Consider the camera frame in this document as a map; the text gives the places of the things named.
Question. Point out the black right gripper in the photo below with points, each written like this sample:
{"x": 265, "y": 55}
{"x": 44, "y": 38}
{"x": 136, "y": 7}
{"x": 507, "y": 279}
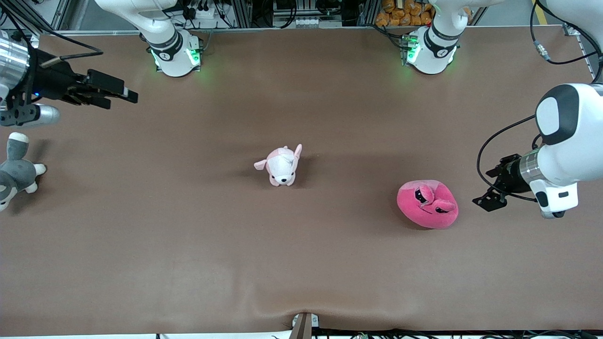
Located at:
{"x": 52, "y": 78}

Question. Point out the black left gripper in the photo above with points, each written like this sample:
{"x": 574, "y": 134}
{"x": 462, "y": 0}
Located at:
{"x": 511, "y": 177}

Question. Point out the hot pink plush toy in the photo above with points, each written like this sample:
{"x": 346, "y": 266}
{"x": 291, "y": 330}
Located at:
{"x": 426, "y": 207}

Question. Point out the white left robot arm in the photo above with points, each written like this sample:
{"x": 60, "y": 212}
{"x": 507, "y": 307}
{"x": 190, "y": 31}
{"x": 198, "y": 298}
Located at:
{"x": 565, "y": 155}

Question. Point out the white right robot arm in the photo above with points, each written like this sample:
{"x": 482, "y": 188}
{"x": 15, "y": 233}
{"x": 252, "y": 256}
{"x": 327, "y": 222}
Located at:
{"x": 172, "y": 56}

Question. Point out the grey white husky plush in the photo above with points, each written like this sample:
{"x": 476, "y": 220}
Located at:
{"x": 16, "y": 174}

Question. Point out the white power strip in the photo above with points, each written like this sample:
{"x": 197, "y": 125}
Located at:
{"x": 207, "y": 13}

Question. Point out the brown table mat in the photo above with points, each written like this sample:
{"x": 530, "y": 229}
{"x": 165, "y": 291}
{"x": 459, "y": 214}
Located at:
{"x": 188, "y": 235}

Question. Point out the orange items pile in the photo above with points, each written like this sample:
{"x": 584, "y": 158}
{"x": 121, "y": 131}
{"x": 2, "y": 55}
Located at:
{"x": 400, "y": 19}

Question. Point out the pale pink white puppy plush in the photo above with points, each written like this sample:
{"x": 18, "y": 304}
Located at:
{"x": 281, "y": 167}

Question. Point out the white terminal block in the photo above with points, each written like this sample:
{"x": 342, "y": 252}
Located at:
{"x": 306, "y": 22}

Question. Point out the aluminium profile frame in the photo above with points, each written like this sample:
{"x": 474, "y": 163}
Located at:
{"x": 244, "y": 12}

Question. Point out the metal table edge bracket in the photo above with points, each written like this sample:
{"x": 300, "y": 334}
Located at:
{"x": 302, "y": 327}

